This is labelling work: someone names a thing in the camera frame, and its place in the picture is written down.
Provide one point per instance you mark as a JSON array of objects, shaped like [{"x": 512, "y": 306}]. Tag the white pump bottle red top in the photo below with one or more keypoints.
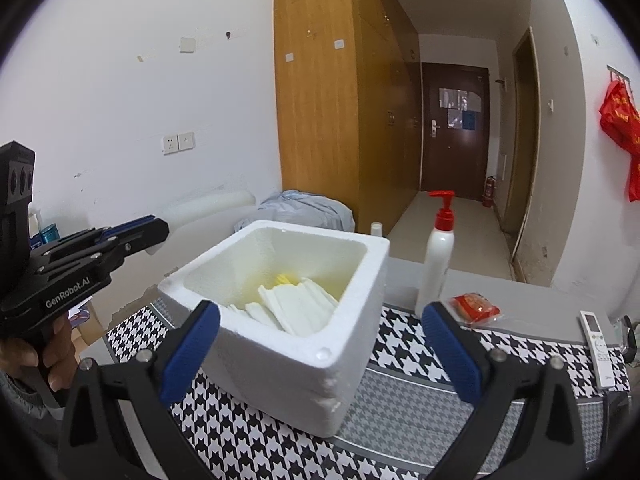
[{"x": 438, "y": 253}]

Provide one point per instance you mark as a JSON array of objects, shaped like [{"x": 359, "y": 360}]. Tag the teal cup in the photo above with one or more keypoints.
[{"x": 49, "y": 234}]

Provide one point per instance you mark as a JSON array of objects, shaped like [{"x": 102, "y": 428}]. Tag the houndstooth table mat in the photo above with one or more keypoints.
[{"x": 404, "y": 416}]

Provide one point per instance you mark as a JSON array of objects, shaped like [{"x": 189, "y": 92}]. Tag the yellow ribbed sponge cloth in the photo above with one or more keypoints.
[{"x": 284, "y": 279}]

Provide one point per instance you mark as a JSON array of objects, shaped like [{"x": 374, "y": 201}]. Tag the double wall socket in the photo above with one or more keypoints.
[{"x": 176, "y": 143}]

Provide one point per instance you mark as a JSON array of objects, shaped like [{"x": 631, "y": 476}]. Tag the wooden side door frame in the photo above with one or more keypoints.
[{"x": 525, "y": 147}]

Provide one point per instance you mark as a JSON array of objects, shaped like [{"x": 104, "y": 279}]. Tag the dark brown entrance door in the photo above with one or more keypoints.
[{"x": 456, "y": 110}]

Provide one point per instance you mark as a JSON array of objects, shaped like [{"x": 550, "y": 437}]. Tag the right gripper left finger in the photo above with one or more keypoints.
[{"x": 95, "y": 442}]

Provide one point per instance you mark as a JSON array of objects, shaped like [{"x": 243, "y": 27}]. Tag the red hanging bag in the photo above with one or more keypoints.
[{"x": 619, "y": 120}]

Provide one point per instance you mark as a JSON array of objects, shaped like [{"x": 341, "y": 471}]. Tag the white wall switch plate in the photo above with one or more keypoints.
[{"x": 187, "y": 45}]

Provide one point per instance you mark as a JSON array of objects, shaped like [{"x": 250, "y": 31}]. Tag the wooden wardrobe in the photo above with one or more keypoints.
[{"x": 348, "y": 90}]

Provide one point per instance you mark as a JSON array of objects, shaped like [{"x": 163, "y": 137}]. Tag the white remote control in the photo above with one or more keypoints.
[{"x": 602, "y": 364}]

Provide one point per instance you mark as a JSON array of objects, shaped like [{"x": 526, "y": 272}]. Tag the person's left hand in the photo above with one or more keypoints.
[{"x": 58, "y": 356}]

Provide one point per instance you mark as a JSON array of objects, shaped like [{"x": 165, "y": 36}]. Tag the white foam box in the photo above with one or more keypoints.
[{"x": 306, "y": 382}]

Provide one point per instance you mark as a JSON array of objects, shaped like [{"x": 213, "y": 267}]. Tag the small white capped bottle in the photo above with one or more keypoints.
[{"x": 377, "y": 229}]

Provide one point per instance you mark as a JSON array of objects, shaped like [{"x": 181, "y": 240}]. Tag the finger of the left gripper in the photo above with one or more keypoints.
[
  {"x": 127, "y": 226},
  {"x": 152, "y": 234}
]

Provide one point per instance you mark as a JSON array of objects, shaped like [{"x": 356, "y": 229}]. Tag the red fire extinguisher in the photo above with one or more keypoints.
[{"x": 489, "y": 192}]

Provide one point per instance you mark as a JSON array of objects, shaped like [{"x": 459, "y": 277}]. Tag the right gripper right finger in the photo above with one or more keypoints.
[{"x": 547, "y": 442}]

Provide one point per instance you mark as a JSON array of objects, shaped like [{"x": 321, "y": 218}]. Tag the white tissues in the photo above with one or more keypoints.
[{"x": 299, "y": 310}]

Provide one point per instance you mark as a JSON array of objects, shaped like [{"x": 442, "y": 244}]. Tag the light blue crumpled cloth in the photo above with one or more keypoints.
[{"x": 304, "y": 209}]

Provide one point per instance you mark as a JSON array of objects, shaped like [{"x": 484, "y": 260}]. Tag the red snack packet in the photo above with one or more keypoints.
[{"x": 474, "y": 309}]

